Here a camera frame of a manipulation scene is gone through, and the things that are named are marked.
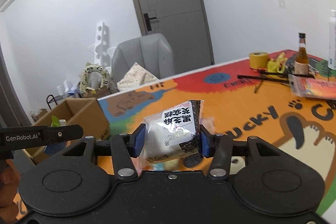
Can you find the white spray bottle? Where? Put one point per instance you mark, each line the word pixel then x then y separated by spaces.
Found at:
pixel 332 40

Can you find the green snack packet in box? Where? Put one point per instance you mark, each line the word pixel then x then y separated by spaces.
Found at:
pixel 55 121

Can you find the amber glass bottle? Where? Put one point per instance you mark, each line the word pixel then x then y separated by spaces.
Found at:
pixel 301 64

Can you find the white wall rack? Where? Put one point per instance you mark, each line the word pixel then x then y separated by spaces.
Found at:
pixel 101 49

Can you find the dotted beige cushion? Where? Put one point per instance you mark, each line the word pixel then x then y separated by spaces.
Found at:
pixel 135 77

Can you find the grey padded chair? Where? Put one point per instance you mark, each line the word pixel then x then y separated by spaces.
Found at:
pixel 152 52

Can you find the black sesame rice cake packet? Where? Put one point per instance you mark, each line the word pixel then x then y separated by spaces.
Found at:
pixel 172 134

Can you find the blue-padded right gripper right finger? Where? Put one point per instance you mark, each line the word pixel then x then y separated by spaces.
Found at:
pixel 219 147

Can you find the grey door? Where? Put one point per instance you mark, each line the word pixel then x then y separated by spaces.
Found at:
pixel 184 24

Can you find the brown cardboard box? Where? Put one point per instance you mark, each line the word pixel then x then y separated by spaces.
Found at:
pixel 85 112

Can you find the yellow tape roll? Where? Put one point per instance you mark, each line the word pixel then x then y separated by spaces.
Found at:
pixel 258 60

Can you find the yellow plastic clips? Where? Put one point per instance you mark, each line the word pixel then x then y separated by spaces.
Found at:
pixel 277 65

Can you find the colourful cartoon table mat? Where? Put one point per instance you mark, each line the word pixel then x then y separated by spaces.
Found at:
pixel 282 164

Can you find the orange packaged booklet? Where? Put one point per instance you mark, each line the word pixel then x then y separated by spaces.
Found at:
pixel 311 88

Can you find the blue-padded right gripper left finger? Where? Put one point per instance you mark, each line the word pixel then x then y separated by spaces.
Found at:
pixel 123 148

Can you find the panda pattern ring pillow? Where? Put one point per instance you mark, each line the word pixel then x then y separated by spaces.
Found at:
pixel 93 79

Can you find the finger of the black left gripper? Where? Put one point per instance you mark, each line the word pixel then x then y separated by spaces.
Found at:
pixel 16 138

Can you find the black wire stand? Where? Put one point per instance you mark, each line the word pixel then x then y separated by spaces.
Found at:
pixel 274 77

